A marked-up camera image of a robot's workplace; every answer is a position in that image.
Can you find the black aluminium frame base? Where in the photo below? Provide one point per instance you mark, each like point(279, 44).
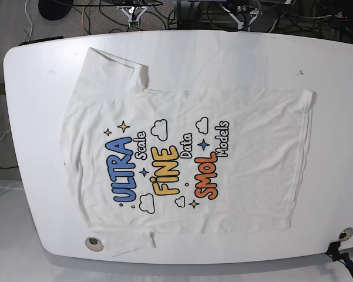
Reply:
point(192, 15)

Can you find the right silver table grommet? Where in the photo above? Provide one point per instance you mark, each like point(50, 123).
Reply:
point(346, 234)

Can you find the left silver table grommet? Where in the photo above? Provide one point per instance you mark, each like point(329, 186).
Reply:
point(94, 244)

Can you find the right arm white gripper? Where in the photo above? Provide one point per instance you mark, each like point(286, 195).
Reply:
point(134, 14)

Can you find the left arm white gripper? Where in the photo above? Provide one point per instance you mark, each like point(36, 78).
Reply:
point(243, 15)

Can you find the black table clamp with cable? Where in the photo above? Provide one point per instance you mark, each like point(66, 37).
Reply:
point(335, 255)

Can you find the silver table grommet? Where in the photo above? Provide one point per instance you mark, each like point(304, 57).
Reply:
point(346, 234)
point(94, 244)

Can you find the white printed T-shirt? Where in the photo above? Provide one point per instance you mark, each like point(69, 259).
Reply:
point(142, 162)

